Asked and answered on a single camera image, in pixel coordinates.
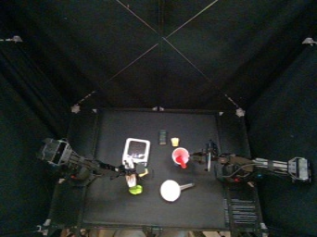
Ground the red toy cup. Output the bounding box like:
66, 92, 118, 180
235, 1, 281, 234
172, 146, 192, 167

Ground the white toy pan grey handle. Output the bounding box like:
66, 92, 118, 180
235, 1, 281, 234
158, 179, 196, 203

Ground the small dark rectangular block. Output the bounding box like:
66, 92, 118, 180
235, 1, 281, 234
158, 130, 169, 146

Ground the red toy spoon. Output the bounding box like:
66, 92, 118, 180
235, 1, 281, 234
176, 155, 189, 169

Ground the yellow-green toy squash half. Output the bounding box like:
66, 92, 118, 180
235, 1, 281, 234
128, 184, 145, 196

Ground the white tray with dark inset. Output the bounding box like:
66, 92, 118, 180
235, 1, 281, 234
122, 137, 153, 168

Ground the thin diagonal frame cord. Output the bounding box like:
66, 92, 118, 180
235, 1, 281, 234
114, 0, 243, 109
75, 0, 220, 106

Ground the white text label sticker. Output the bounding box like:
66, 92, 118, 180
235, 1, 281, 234
229, 198, 259, 229

